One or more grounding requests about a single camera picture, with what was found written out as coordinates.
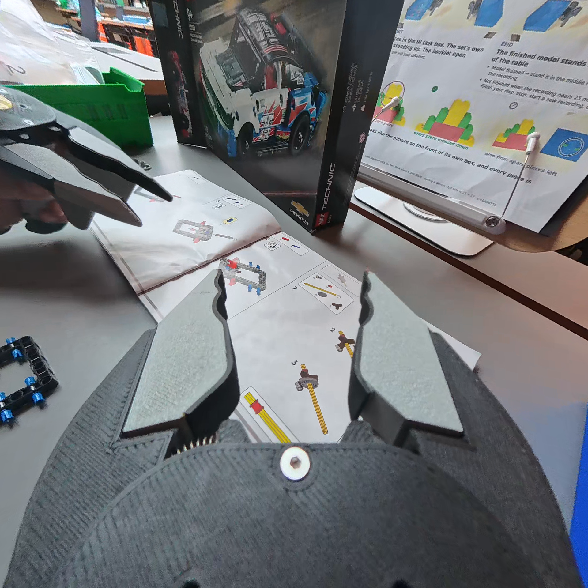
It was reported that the black lego set box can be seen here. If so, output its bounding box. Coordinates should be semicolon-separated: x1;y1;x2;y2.
146;0;406;232

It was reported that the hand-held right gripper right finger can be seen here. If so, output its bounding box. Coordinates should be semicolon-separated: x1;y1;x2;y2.
347;270;465;445

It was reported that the clear plastic bag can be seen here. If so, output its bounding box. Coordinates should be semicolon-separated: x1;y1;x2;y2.
0;0;108;85

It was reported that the white background table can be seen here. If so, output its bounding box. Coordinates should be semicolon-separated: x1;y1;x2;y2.
87;41;167;95

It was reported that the printed instruction sheet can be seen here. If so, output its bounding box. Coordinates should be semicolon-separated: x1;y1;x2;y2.
363;0;588;232

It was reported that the person's left hand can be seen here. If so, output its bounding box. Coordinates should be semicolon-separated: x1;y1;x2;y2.
0;176;68;236

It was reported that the open lego instruction booklet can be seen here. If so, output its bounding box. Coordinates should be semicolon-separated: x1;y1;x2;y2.
89;169;482;444

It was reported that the blue plastic bin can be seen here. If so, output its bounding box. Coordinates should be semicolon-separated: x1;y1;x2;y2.
569;413;588;559

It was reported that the white document stand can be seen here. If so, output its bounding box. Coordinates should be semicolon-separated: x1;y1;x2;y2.
354;168;508;257

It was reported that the black lego frame assembly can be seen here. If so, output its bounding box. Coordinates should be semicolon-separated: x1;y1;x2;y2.
0;335;60;425

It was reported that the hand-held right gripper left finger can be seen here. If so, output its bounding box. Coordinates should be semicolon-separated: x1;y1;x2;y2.
121;269;241;436

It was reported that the green plastic bin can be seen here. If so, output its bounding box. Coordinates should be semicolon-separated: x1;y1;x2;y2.
0;66;154;150

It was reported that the wooden backing board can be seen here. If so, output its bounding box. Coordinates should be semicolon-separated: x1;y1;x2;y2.
498;209;588;253

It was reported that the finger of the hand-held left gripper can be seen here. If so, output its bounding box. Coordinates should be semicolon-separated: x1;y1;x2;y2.
68;126;175;203
0;142;144;230

